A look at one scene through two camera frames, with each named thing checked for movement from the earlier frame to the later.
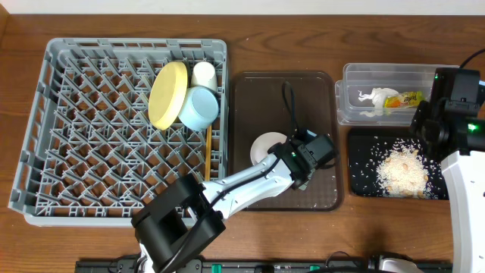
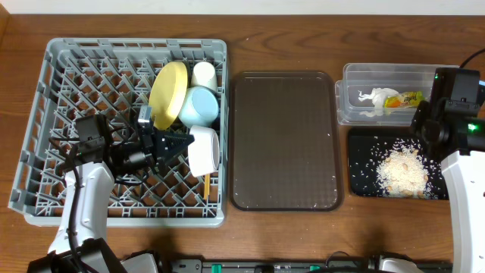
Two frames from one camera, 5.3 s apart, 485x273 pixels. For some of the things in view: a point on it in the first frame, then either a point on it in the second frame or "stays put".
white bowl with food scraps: (261, 145) → (204, 152)
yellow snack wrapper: (405, 99) stays put
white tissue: (377, 95) stays put
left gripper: (287, 152) → (154, 148)
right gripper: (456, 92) stays put
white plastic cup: (204, 74) stays put
